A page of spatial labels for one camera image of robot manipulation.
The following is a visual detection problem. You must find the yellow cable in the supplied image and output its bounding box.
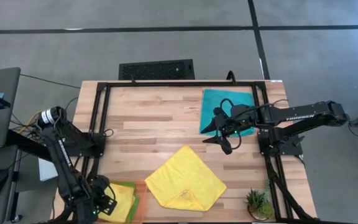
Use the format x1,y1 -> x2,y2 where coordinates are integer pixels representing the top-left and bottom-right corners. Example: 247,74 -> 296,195
19,108 -> 48,134

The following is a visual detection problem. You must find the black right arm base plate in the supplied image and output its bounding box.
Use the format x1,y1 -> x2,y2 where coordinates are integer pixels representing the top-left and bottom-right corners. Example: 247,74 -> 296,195
258,130 -> 304,157

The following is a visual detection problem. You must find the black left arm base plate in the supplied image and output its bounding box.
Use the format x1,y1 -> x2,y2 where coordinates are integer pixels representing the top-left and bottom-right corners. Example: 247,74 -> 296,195
61,132 -> 107,158

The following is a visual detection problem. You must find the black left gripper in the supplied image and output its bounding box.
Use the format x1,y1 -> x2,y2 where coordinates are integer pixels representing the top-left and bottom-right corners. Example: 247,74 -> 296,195
88,174 -> 118,216

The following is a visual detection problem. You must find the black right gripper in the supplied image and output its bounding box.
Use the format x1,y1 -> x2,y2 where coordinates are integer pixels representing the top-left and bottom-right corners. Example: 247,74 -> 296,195
200,105 -> 260,156

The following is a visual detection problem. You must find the plain yellow microfiber towel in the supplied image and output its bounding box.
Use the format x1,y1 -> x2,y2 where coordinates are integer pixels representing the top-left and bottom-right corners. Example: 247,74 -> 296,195
97,182 -> 136,223

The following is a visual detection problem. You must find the orange plastic tray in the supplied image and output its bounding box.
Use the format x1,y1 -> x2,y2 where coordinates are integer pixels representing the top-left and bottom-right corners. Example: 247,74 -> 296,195
85,177 -> 149,224

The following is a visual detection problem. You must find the black desk crossbar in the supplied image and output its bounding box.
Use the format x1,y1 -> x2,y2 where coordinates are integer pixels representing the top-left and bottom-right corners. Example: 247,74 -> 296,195
6,129 -> 64,166

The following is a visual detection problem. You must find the thin black floor cable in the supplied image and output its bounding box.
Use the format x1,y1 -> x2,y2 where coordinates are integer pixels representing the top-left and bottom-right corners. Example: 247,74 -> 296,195
19,73 -> 81,90

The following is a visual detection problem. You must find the white paper sheet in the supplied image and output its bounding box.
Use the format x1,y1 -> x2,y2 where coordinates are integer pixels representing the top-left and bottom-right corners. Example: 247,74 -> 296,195
38,157 -> 59,182

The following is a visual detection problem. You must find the green microfiber towel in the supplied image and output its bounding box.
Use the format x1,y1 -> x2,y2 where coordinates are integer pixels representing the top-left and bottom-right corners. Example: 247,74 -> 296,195
110,180 -> 140,223

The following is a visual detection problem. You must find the black metal table frame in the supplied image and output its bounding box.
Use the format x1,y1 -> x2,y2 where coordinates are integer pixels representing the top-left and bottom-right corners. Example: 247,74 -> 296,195
53,80 -> 323,224

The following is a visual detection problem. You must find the teal microfiber towel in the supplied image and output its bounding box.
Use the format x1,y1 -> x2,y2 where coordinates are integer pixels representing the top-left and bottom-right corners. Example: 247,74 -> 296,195
199,89 -> 256,138

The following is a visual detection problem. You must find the small potted succulent plant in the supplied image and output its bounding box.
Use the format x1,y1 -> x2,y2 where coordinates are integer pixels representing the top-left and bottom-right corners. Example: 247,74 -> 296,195
246,188 -> 275,222

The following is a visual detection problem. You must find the yellow towel with white label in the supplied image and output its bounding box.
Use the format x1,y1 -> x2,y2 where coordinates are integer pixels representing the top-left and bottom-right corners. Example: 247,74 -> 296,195
144,144 -> 227,212

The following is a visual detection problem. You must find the black perforated box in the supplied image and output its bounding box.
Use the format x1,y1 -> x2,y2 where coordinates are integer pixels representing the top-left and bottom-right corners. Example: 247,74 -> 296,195
118,58 -> 195,81

